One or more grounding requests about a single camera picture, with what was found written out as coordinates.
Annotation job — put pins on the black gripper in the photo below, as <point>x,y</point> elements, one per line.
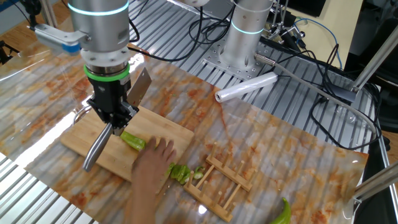
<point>109,99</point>

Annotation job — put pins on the steel cleaver knife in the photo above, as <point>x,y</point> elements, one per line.
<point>96,149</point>

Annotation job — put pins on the wooden cutting board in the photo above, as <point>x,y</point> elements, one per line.
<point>84,137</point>

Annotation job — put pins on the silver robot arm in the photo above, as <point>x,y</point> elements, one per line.
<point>99,31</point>

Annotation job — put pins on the bare person forearm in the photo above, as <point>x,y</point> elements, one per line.
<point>140,208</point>

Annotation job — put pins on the curved green chili pepper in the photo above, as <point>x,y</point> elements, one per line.
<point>284,214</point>

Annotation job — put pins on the blurred person hand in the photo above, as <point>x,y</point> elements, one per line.
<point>152,168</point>

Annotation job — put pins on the cut green pepper chunk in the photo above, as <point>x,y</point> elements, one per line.
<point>182,172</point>
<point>171,169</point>

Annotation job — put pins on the cut green pepper stem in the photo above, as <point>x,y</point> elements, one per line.
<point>199,172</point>

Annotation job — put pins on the wooden peg rack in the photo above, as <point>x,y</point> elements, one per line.
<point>231,177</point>

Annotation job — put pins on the white plastic film roll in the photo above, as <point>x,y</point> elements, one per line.
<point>248,86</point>

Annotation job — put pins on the black tripod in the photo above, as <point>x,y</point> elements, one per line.
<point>4,51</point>

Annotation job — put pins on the marble pattern plastic mat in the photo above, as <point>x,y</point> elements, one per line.
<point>295,155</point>

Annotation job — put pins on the beige cabinet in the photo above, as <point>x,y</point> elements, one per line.
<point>342,25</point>

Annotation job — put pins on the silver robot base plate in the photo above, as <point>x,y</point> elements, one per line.
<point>236,70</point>

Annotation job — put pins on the aluminium frame post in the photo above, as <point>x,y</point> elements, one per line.
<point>379,182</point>
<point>49,14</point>
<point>376,59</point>

